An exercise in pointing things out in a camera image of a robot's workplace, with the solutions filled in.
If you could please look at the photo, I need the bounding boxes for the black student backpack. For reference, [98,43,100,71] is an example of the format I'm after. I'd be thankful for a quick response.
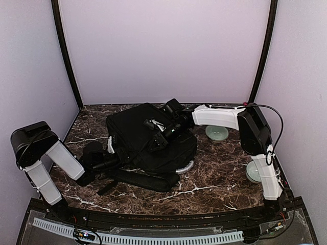
[93,99,197,192]

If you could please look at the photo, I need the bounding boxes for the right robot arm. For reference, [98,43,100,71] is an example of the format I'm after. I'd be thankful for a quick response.
[148,99,284,201]

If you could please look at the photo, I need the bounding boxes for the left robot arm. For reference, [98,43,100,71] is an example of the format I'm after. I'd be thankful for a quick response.
[10,121,121,223]

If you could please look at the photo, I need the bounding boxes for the far celadon bowl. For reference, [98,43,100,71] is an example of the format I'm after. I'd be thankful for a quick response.
[205,126,229,143]

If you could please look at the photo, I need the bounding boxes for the celadon bowl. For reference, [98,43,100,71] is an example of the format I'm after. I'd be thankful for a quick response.
[246,161,261,184]
[205,126,229,143]

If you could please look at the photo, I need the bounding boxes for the small circuit board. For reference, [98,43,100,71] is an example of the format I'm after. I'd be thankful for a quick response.
[73,229,96,241]

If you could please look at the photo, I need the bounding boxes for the near celadon bowl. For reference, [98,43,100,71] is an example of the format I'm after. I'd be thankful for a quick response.
[246,161,261,184]

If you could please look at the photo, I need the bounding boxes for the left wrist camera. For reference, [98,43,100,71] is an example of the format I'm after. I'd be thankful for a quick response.
[107,136,115,154]

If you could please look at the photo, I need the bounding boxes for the white slotted cable duct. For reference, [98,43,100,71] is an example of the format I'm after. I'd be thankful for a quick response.
[32,218,244,244]

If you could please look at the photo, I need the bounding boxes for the left black frame post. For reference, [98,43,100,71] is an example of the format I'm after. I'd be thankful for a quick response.
[51,0,84,110]

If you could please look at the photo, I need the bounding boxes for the black frame post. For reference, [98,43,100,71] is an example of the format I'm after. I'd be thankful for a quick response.
[248,0,278,103]
[51,0,84,110]

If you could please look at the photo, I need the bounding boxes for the right black frame post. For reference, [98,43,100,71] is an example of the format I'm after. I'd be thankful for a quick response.
[248,0,278,103]

